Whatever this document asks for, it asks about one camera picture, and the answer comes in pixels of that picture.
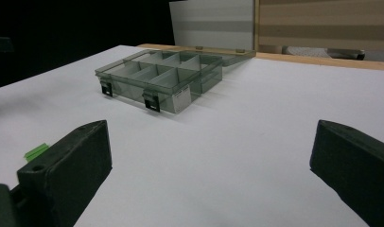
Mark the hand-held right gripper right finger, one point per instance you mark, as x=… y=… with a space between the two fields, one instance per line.
x=354 y=167

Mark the clear grey compartment box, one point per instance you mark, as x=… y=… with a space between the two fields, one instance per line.
x=168 y=78

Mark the wooden ledge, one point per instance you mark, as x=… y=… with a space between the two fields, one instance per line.
x=322 y=60

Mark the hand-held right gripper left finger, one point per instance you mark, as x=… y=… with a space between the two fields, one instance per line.
x=70 y=164

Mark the small green plastic part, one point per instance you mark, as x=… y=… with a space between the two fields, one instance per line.
x=35 y=152

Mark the beige striped panel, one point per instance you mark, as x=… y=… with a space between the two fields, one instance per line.
x=325 y=25

